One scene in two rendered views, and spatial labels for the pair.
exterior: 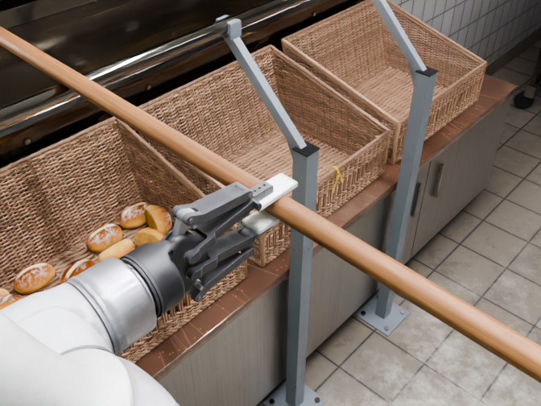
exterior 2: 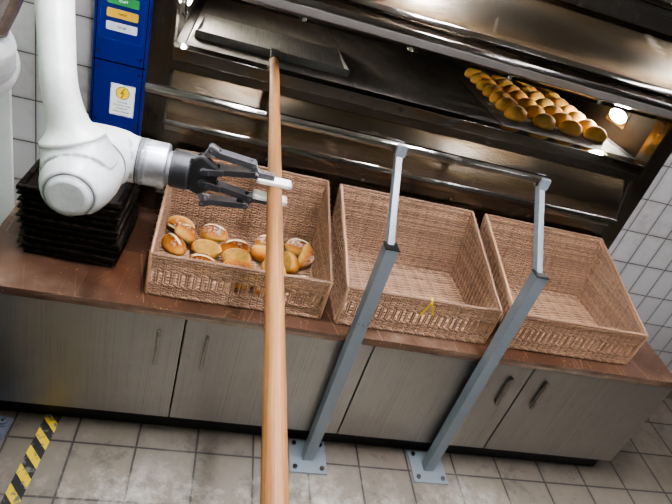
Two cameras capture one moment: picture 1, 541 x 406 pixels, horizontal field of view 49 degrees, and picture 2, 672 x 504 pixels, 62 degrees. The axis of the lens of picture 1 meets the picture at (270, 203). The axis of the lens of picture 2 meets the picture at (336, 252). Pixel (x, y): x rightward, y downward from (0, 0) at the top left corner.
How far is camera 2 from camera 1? 0.69 m
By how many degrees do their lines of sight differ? 27
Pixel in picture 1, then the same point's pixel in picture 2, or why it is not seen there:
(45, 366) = (70, 98)
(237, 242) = (238, 192)
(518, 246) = not seen: outside the picture
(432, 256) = (511, 470)
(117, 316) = (144, 158)
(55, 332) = (112, 136)
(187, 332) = (254, 314)
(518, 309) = not seen: outside the picture
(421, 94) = (526, 289)
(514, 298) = not seen: outside the picture
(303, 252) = (357, 323)
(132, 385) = (96, 139)
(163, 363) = (224, 315)
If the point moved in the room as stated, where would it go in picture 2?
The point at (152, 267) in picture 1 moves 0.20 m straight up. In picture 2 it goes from (179, 156) to (194, 51)
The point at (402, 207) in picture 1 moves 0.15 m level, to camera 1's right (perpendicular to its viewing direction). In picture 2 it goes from (477, 376) to (515, 405)
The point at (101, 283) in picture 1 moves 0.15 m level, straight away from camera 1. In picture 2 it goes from (152, 143) to (193, 124)
